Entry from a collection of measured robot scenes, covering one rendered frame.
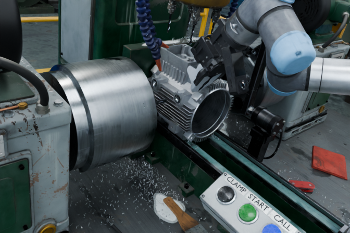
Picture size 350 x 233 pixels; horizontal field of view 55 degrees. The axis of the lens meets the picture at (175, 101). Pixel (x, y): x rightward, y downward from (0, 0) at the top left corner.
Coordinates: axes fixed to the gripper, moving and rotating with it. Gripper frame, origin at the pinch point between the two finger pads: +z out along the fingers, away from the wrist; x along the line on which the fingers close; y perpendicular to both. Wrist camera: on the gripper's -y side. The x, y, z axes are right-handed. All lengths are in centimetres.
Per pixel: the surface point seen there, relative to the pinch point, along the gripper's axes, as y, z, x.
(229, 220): -30.5, -12.8, 22.0
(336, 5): 12, -17, -67
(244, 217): -31.1, -15.1, 20.7
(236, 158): -19.5, 8.9, -9.1
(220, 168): -19.9, 8.6, -1.4
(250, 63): 4.6, -0.4, -26.6
